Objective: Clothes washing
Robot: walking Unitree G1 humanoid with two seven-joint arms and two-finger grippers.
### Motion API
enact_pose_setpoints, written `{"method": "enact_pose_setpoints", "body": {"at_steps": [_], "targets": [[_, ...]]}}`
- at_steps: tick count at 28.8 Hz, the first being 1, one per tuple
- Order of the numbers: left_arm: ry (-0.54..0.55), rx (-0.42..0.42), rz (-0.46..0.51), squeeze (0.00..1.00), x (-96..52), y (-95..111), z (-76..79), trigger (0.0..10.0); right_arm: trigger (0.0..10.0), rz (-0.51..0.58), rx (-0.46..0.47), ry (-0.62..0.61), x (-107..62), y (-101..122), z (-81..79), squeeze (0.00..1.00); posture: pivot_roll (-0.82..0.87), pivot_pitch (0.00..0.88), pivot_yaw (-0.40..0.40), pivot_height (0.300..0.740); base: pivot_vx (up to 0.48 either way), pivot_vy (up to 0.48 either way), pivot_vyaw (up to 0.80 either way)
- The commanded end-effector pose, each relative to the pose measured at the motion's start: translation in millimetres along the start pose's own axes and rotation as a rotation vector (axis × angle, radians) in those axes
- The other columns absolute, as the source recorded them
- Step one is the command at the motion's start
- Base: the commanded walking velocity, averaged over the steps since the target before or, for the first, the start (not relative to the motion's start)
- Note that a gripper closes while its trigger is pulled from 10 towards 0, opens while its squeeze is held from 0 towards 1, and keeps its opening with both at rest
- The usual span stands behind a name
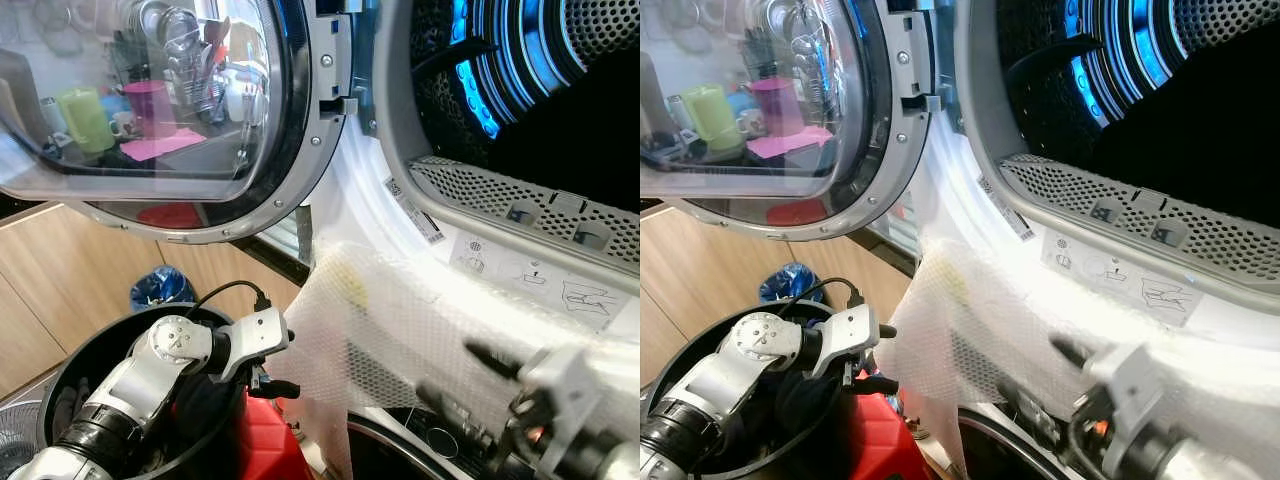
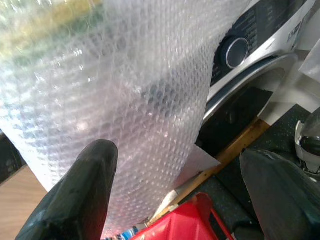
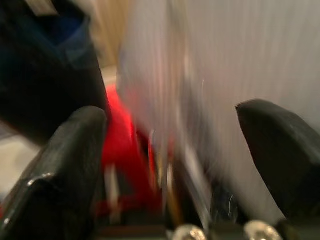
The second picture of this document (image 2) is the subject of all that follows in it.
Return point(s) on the dark speckled floor mat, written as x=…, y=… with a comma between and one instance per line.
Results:
x=250, y=175

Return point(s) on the round washer control dial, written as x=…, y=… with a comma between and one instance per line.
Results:
x=234, y=52

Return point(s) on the clear bubble wrap sheet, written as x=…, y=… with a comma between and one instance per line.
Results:
x=112, y=87

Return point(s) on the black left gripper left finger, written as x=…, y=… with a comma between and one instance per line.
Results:
x=80, y=190

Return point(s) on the wooden floor strip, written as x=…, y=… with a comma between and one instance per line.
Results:
x=220, y=165

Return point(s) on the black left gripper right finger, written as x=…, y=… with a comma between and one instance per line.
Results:
x=280, y=195

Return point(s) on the silver front-load washing machine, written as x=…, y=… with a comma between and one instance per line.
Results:
x=250, y=62

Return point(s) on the white paper sheet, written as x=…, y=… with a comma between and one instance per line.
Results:
x=200, y=162

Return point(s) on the robot leg white joint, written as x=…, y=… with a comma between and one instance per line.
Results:
x=308, y=142

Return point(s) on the striped blue cloth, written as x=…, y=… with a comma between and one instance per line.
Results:
x=125, y=235

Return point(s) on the red plastic laundry basket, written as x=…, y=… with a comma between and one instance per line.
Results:
x=182, y=220

